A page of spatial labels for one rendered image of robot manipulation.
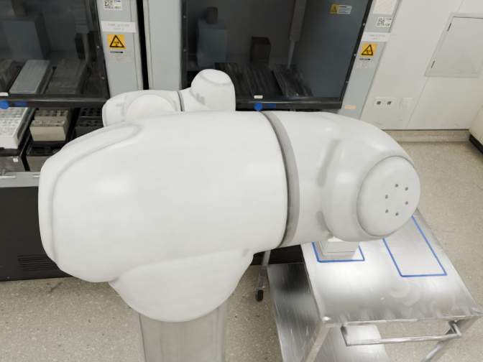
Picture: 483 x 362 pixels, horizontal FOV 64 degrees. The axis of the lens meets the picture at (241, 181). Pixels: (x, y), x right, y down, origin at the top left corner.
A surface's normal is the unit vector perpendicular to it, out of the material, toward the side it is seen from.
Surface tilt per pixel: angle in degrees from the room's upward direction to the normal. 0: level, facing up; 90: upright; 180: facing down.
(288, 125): 6
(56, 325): 0
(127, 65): 90
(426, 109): 90
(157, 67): 90
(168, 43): 90
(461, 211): 0
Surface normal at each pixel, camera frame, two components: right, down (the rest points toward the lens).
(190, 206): 0.25, 0.11
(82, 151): -0.25, -0.64
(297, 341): 0.09, -0.75
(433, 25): 0.15, 0.66
